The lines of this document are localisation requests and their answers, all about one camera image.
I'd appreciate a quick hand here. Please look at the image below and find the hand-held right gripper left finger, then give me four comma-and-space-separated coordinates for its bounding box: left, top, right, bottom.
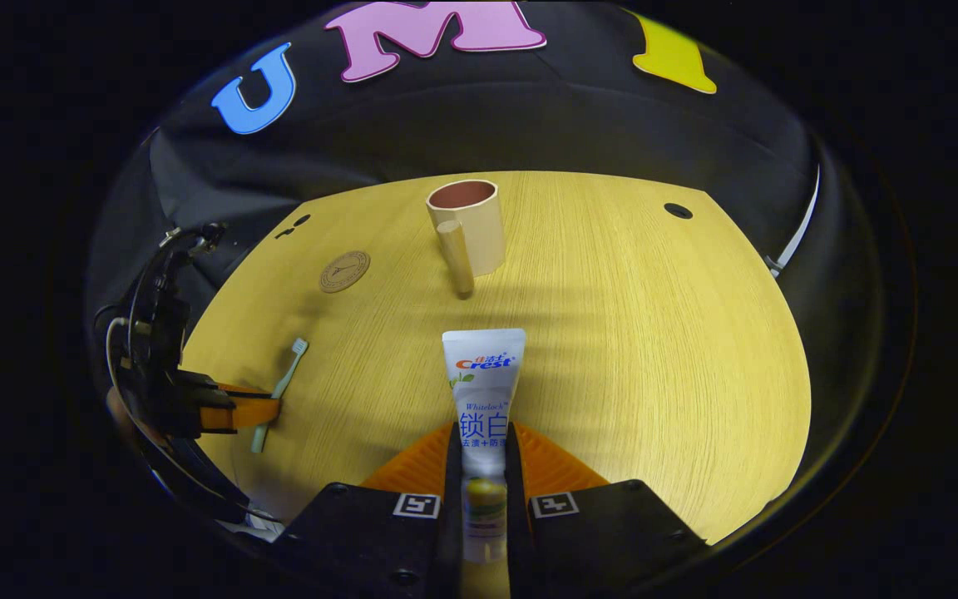
275, 420, 465, 599

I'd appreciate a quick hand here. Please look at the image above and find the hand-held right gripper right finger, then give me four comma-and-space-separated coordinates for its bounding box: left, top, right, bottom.
504, 420, 709, 599

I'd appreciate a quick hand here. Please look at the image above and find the mint green toothbrush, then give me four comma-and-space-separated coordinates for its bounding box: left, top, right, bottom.
249, 337, 309, 454

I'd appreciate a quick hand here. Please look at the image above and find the white toothpaste tube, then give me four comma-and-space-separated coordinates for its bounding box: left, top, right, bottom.
442, 328, 527, 567

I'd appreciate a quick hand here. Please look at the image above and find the round wooden coaster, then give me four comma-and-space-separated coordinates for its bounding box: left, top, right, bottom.
319, 250, 372, 294

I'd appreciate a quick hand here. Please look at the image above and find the beige cup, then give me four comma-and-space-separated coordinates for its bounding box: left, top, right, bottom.
426, 179, 506, 298

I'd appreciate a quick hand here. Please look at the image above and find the black backdrop cloth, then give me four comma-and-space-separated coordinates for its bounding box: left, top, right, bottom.
88, 0, 883, 500

